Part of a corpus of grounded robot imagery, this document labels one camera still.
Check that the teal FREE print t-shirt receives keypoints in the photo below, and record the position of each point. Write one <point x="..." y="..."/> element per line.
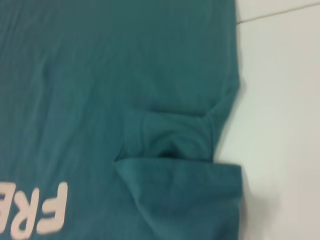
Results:
<point x="112" y="87"/>

